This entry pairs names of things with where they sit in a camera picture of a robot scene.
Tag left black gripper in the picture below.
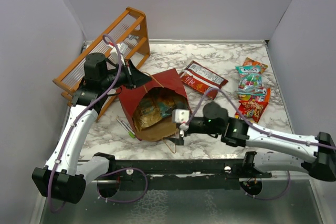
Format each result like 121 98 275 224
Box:
101 59 152 90

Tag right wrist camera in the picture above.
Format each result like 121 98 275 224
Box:
172 109 190 131

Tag teal snack bag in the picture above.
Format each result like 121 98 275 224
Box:
236 65 264 96

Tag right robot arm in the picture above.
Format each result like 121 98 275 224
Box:
172 102 335 182

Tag yellow pink candy bag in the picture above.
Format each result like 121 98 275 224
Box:
238 88 271 102

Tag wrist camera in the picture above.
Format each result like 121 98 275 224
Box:
109 42 129 62
172 109 190 131

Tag green marker pen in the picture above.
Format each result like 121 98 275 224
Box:
116 118 135 138

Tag orange wooden rack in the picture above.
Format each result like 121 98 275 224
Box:
53 7 150 125

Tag gold snack bag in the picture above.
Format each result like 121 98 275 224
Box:
132 87 188 131

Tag red snack bag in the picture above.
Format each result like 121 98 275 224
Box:
238 100 268 123

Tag red brown paper bag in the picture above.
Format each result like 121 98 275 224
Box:
118 69 190 142

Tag red doritos bag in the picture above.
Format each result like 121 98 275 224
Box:
179 60 228 94

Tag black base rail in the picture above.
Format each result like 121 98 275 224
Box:
95 152 271 191

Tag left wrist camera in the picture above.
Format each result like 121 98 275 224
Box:
109 42 129 62

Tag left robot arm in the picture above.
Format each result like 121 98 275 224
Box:
32 53 152 204

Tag orange chips bag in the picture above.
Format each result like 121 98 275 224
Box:
243 57 268 73

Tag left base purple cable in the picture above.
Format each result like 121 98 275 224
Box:
96 167 148 204

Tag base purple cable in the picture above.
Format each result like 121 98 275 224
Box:
96 167 148 204
240 170 291 201

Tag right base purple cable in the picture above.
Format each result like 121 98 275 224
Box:
240 170 291 201

